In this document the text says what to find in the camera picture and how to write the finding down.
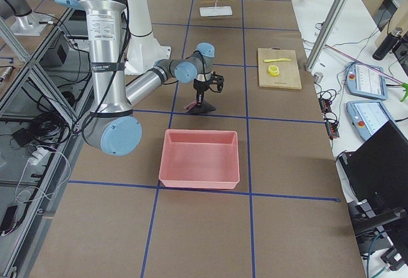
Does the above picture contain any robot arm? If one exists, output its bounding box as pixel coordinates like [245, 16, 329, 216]
[126, 43, 224, 114]
[54, 0, 142, 156]

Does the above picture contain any upper teach pendant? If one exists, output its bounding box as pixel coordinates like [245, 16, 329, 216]
[346, 62, 388, 100]

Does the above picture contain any aluminium frame post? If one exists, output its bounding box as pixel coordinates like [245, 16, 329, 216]
[305, 0, 347, 71]

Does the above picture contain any lower teach pendant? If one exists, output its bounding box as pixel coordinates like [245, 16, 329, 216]
[346, 100, 394, 141]

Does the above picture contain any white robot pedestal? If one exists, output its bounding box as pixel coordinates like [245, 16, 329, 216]
[124, 0, 171, 75]

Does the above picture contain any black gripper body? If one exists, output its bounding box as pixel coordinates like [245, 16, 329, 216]
[193, 71, 224, 107]

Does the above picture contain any black power strip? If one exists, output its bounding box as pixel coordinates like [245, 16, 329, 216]
[317, 89, 340, 140]

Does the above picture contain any black bottle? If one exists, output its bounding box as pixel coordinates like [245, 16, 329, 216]
[372, 27, 403, 61]

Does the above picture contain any teach pendant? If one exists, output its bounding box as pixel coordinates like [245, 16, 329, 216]
[346, 100, 394, 141]
[346, 62, 388, 100]

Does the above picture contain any white rack tray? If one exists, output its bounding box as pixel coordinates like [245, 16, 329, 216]
[199, 6, 233, 17]

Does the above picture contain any yellow plastic knife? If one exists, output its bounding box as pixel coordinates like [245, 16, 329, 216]
[263, 58, 292, 63]

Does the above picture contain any grey pink-lined cloth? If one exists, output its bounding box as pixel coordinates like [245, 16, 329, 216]
[184, 101, 216, 115]

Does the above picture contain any bamboo cutting board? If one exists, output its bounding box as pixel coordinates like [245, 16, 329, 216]
[257, 48, 302, 90]

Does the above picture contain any pink plastic bin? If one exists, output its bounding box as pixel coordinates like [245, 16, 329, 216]
[159, 129, 240, 189]

